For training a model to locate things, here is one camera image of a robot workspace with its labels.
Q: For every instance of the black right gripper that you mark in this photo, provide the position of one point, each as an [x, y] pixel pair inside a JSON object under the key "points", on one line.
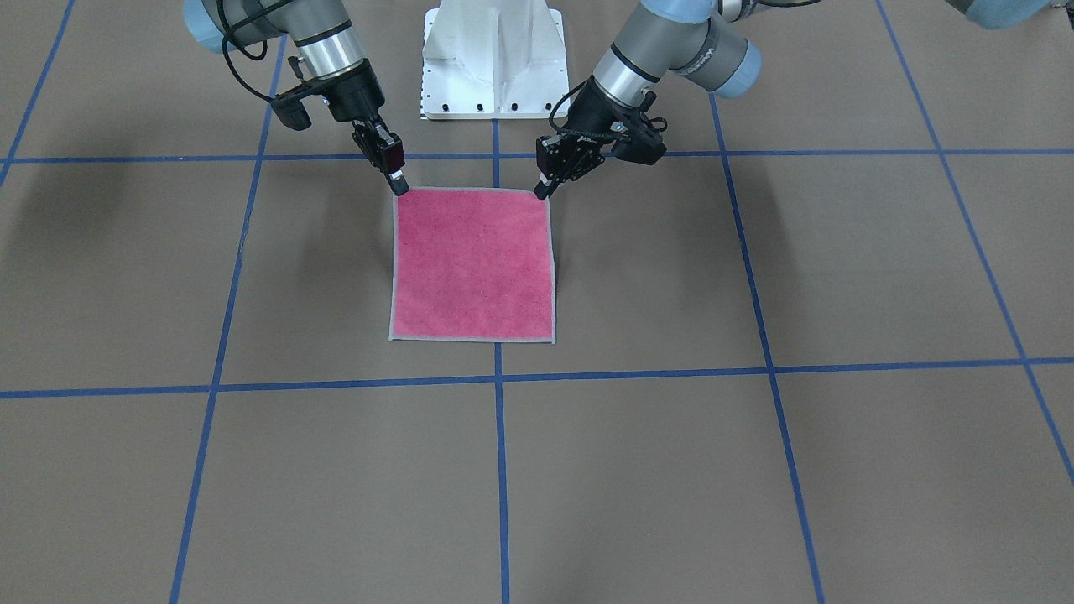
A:
{"points": [[354, 94]]}

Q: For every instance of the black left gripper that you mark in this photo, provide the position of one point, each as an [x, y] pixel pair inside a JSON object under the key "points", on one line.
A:
{"points": [[592, 111]]}

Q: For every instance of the pink towel with grey hem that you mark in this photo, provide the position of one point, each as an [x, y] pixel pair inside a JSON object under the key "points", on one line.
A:
{"points": [[472, 264]]}

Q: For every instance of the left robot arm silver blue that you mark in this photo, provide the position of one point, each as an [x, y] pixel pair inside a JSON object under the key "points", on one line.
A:
{"points": [[818, 77]]}

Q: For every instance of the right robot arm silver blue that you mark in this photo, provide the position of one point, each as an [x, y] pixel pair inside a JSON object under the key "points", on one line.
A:
{"points": [[331, 63]]}

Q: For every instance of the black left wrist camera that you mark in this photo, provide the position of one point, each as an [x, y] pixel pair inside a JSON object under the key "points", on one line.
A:
{"points": [[641, 141]]}

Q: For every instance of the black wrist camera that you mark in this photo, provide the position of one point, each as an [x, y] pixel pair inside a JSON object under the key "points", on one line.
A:
{"points": [[289, 107], [641, 141]]}

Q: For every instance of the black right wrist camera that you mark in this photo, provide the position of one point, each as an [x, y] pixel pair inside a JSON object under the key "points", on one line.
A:
{"points": [[289, 107]]}

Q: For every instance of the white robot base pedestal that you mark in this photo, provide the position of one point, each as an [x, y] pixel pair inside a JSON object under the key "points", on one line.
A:
{"points": [[493, 60]]}

